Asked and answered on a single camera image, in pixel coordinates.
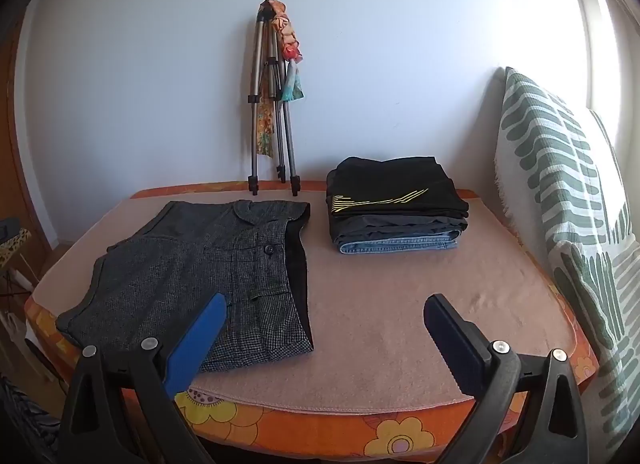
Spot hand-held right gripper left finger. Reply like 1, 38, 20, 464
56, 291, 229, 464

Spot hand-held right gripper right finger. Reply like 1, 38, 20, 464
423, 293, 587, 464

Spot grey tweed pants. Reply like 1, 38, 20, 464
56, 199, 316, 375

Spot orange floral bed sheet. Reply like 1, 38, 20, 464
22, 179, 601, 462

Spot dark grey folded garment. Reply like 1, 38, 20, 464
330, 215, 469, 245

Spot white green patterned throw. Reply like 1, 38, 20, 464
494, 66, 640, 464

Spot leopard print ironing board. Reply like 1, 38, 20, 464
0, 227, 35, 272

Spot dark patterned cloth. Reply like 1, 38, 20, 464
0, 376, 58, 464

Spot silver tripod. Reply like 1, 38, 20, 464
246, 2, 301, 197

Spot colourful scarf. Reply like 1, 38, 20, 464
254, 0, 306, 156

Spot wooden door frame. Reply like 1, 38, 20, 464
0, 29, 53, 255

